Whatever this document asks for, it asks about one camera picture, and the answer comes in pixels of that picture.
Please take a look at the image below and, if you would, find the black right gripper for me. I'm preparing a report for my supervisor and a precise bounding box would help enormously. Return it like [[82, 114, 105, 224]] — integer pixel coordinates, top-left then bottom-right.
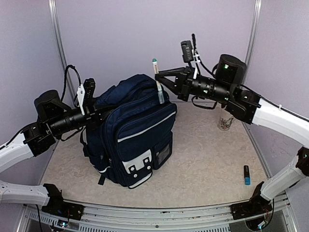
[[157, 65, 234, 103]]

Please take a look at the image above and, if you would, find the white marker pen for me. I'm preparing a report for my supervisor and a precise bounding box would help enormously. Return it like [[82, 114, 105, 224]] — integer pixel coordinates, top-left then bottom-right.
[[152, 58, 165, 104]]

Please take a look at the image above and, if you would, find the navy blue student backpack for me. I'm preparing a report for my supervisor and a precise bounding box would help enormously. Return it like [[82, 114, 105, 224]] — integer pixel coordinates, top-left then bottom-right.
[[80, 74, 177, 189]]

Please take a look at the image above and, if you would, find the blue capped black marker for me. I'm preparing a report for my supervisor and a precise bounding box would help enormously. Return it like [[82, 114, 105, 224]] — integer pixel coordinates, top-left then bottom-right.
[[243, 165, 251, 186]]

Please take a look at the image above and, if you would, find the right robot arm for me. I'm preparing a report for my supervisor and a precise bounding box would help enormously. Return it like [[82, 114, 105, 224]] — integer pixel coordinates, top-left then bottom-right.
[[153, 54, 309, 218]]

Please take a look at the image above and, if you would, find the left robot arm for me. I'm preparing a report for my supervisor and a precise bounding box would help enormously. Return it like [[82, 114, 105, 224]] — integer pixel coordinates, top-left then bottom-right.
[[0, 90, 108, 215]]

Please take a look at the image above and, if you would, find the white cartoon mug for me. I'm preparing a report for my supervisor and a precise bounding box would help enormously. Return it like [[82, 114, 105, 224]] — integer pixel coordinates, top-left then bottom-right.
[[217, 108, 234, 131]]

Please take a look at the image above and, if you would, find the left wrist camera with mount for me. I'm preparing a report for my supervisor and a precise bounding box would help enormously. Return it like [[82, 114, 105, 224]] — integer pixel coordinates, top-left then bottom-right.
[[76, 78, 96, 116]]

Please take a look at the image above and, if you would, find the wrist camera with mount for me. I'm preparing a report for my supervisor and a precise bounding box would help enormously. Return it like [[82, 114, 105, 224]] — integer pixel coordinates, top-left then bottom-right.
[[181, 40, 201, 75], [76, 78, 96, 116]]

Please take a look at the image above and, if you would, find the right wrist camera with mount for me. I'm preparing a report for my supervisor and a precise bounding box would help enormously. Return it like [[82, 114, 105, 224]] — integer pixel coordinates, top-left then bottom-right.
[[181, 40, 201, 75]]

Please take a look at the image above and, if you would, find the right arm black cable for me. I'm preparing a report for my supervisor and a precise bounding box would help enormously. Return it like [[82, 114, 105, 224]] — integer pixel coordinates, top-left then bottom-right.
[[191, 33, 218, 78]]

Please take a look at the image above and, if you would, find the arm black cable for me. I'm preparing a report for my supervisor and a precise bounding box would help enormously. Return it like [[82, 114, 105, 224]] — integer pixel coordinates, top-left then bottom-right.
[[59, 64, 82, 102], [191, 33, 218, 78]]

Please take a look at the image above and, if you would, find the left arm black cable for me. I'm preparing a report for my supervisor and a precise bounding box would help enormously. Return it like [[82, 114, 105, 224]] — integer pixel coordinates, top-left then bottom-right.
[[59, 64, 82, 102]]

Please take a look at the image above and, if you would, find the front aluminium rail base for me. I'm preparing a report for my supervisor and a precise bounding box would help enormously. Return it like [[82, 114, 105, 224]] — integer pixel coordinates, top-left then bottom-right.
[[16, 190, 297, 232]]

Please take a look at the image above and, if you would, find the right aluminium frame post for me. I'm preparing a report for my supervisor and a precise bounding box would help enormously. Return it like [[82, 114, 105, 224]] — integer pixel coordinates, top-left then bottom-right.
[[245, 0, 262, 66]]

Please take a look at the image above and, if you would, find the aluminium frame post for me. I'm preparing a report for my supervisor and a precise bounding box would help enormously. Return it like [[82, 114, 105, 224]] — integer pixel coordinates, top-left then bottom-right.
[[245, 0, 262, 66], [48, 0, 75, 100]]

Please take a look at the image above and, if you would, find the left aluminium frame post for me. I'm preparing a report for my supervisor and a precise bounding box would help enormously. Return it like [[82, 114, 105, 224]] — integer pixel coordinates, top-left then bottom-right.
[[48, 0, 75, 100]]

